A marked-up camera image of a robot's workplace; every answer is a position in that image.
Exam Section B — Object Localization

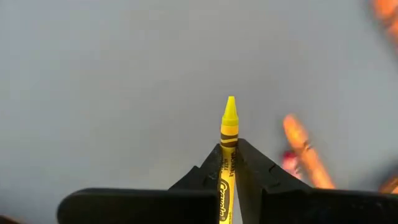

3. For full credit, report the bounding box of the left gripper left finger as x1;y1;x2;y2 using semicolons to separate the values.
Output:
57;142;223;224

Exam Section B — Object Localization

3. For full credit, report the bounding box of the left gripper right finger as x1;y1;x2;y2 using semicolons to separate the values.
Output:
234;138;398;224

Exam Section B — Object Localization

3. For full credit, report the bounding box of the pink crayon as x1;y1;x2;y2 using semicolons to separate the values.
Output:
280;150;304;181

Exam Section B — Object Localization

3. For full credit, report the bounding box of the orange crayon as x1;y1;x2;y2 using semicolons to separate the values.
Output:
282;113;336;190
378;175;398;195
369;0;398;47

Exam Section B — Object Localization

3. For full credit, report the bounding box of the blue-grey table mat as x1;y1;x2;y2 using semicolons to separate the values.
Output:
0;0;398;224

